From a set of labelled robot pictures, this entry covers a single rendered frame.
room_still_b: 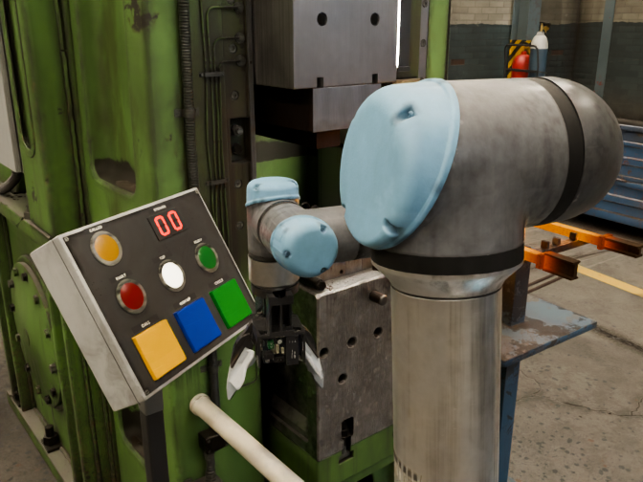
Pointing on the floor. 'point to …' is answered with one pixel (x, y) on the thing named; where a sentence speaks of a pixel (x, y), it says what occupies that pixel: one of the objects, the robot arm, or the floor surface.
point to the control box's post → (154, 438)
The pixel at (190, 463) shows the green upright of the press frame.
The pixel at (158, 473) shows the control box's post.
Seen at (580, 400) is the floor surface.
